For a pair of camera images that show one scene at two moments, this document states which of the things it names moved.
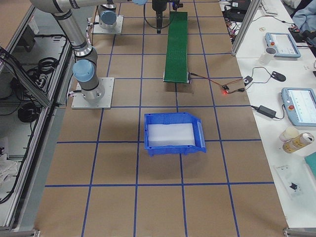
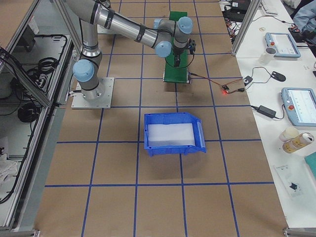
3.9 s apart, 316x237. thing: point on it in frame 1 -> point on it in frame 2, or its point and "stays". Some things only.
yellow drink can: (303, 139) stays
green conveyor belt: (176, 69) stays
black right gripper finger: (159, 20) -> (177, 59)
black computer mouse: (278, 76) stays
